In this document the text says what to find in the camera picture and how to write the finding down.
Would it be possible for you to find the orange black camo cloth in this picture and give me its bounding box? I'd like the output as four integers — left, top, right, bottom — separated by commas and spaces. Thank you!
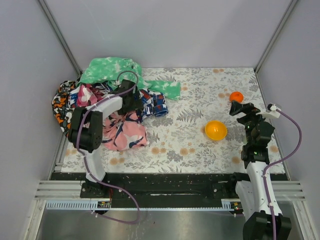
51, 80, 76, 137

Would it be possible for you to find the yellow plastic bowl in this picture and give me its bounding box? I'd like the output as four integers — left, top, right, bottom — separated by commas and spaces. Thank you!
204, 120, 228, 141

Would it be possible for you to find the left aluminium corner post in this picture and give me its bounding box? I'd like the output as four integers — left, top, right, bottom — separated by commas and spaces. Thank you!
36, 0, 83, 76

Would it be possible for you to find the pink navy patterned cloth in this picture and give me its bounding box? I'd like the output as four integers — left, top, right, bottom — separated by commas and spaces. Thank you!
76, 84, 148, 151

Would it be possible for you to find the green white tie-dye cloth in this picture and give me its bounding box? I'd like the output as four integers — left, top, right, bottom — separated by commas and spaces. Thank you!
78, 57, 181, 101

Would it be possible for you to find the orange fruit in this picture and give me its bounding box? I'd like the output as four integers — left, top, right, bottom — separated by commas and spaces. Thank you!
229, 91, 244, 103

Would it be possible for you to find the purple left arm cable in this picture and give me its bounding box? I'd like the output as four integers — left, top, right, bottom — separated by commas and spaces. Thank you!
74, 71, 141, 225

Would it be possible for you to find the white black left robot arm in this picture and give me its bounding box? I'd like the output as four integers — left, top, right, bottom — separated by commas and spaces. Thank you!
68, 79, 138, 194

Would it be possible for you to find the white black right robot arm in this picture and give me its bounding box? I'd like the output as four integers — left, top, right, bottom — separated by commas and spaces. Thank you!
229, 100, 292, 240

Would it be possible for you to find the right aluminium corner post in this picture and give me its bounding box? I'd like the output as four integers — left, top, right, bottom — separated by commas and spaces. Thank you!
254, 0, 300, 74

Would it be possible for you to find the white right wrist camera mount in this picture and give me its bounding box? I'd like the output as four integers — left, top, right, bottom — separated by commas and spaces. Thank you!
257, 103, 281, 119

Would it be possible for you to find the aluminium corner post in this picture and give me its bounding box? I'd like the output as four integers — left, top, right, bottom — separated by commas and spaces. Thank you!
36, 0, 83, 76
254, 0, 300, 74

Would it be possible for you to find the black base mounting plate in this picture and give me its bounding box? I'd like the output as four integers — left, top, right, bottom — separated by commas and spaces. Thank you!
49, 172, 288, 203

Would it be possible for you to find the blue white red cloth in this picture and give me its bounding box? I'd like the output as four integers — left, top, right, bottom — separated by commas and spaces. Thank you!
136, 89, 169, 122

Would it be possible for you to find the grey slotted cable duct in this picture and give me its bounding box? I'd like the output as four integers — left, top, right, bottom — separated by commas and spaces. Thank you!
45, 196, 236, 212

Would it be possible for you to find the floral patterned table mat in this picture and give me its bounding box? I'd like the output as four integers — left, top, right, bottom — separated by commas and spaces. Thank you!
61, 66, 286, 175

